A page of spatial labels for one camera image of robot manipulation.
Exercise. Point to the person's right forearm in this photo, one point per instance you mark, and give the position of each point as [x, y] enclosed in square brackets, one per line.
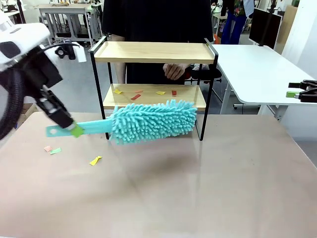
[120, 73]

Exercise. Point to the brown cardboard board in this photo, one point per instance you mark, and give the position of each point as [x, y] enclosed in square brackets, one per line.
[284, 29]

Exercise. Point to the black monitor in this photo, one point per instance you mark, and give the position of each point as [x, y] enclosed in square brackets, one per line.
[265, 27]

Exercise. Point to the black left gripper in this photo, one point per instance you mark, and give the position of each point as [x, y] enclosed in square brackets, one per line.
[39, 72]

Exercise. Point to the grey metal workbench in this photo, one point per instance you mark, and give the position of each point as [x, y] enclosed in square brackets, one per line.
[64, 10]

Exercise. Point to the green paper scrap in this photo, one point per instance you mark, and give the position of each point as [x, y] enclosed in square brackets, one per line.
[55, 150]

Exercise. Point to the person in black clothes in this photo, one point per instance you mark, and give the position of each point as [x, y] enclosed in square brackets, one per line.
[158, 22]

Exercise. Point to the white desk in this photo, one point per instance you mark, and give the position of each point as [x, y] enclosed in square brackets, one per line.
[260, 69]

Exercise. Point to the background person blue trousers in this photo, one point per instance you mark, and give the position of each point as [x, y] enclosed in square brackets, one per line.
[234, 27]

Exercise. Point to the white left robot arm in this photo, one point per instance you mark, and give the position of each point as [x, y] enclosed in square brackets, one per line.
[22, 32]

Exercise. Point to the yellow paper scrap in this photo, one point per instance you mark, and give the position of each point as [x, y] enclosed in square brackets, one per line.
[118, 91]
[160, 93]
[95, 160]

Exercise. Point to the pink paper scrap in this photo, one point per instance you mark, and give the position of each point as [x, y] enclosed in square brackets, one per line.
[47, 148]

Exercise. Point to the person's left hand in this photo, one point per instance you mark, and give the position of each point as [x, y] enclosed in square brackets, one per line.
[174, 70]

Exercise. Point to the teal microfibre duster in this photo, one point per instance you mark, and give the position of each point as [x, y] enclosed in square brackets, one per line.
[153, 121]

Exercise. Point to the two-tier wooden shelf black frame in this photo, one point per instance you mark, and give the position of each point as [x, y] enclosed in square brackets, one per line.
[153, 52]

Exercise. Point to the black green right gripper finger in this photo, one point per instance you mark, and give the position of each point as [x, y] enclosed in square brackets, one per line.
[308, 96]
[309, 84]

